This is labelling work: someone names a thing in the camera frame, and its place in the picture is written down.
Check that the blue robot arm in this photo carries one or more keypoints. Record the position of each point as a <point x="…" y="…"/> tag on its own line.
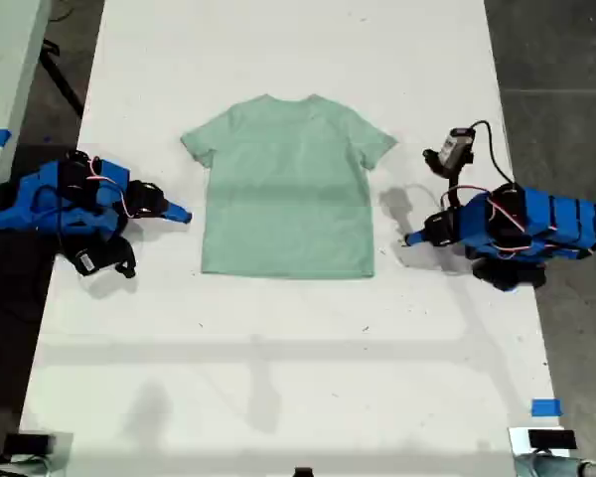
<point x="40" y="199"/>
<point x="551" y="218"/>

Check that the black stand leg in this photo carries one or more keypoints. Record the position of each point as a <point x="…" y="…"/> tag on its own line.
<point x="59" y="79"/>

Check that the black camera box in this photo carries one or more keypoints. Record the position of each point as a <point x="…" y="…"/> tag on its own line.
<point x="87" y="262"/>
<point x="457" y="146"/>

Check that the small black block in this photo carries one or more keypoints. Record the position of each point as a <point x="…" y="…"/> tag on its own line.
<point x="303" y="473"/>

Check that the pale grey clamp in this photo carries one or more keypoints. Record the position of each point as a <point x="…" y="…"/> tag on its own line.
<point x="551" y="468"/>
<point x="20" y="469"/>

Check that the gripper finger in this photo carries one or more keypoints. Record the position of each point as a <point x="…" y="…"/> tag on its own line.
<point x="417" y="235"/>
<point x="178" y="208"/>
<point x="417" y="242"/>
<point x="171" y="217"/>

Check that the black camera stalk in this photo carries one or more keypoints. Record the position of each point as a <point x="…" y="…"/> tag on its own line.
<point x="454" y="184"/>

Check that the pale side table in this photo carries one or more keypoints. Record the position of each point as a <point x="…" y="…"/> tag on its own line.
<point x="5" y="49"/>

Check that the small black box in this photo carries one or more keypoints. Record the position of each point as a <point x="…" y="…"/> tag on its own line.
<point x="551" y="439"/>
<point x="27" y="443"/>

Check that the pale green T-shirt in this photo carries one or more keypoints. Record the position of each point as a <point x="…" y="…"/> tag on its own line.
<point x="288" y="199"/>

